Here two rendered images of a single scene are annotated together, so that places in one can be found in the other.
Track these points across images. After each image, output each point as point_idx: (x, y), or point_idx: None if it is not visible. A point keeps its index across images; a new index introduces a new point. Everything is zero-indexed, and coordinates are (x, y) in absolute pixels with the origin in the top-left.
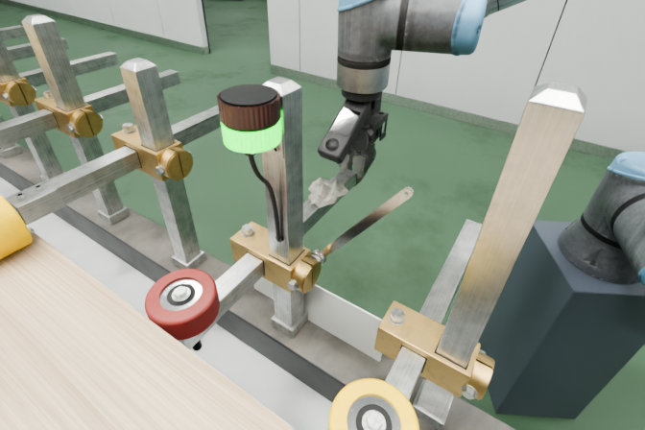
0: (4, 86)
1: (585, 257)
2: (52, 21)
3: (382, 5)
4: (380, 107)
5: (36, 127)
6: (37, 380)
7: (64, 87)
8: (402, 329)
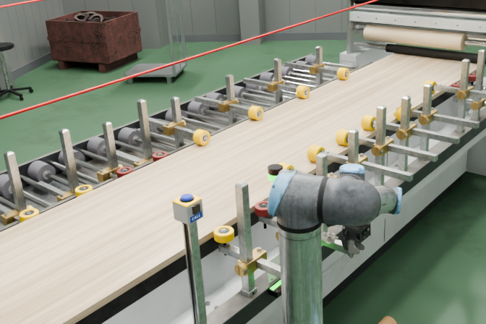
0: (374, 145)
1: None
2: (354, 133)
3: (340, 175)
4: (362, 226)
5: (344, 162)
6: None
7: (349, 154)
8: (254, 251)
